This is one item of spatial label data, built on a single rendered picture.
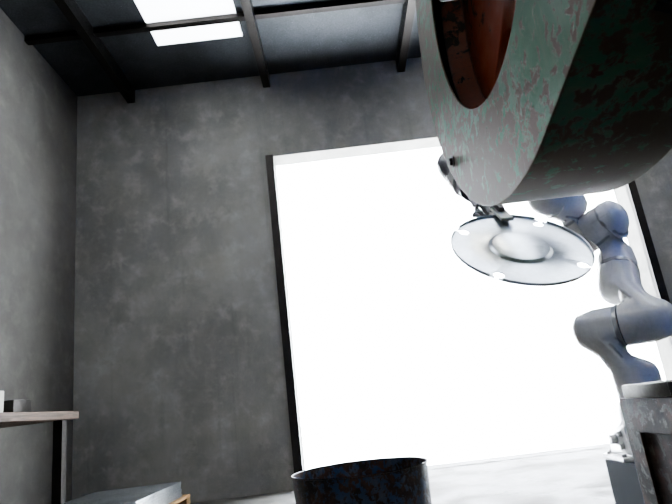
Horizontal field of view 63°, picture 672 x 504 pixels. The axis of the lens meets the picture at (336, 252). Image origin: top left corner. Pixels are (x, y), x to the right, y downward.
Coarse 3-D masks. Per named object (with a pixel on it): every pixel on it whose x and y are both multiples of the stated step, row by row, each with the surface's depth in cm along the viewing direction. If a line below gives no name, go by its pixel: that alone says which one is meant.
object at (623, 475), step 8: (608, 464) 142; (616, 464) 138; (624, 464) 135; (632, 464) 132; (608, 472) 142; (616, 472) 139; (624, 472) 135; (632, 472) 132; (616, 480) 139; (624, 480) 135; (632, 480) 132; (616, 488) 139; (624, 488) 136; (632, 488) 132; (640, 488) 129; (616, 496) 140; (624, 496) 136; (632, 496) 133; (640, 496) 130
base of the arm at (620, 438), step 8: (616, 424) 143; (624, 424) 137; (616, 432) 140; (624, 432) 137; (616, 440) 142; (624, 440) 138; (616, 448) 143; (624, 448) 138; (608, 456) 144; (616, 456) 139; (624, 456) 136; (632, 456) 134
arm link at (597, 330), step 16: (576, 320) 149; (592, 320) 145; (608, 320) 142; (576, 336) 148; (592, 336) 144; (608, 336) 142; (592, 352) 147; (608, 352) 141; (624, 352) 142; (608, 368) 143; (624, 368) 138; (640, 368) 137; (656, 368) 138; (624, 384) 138
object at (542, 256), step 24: (528, 216) 126; (456, 240) 118; (480, 240) 118; (504, 240) 117; (528, 240) 117; (552, 240) 118; (576, 240) 118; (480, 264) 110; (504, 264) 110; (528, 264) 110; (552, 264) 109; (576, 264) 109
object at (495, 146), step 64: (576, 0) 52; (640, 0) 50; (512, 64) 71; (576, 64) 55; (640, 64) 56; (448, 128) 108; (512, 128) 73; (576, 128) 63; (640, 128) 64; (512, 192) 76; (576, 192) 81
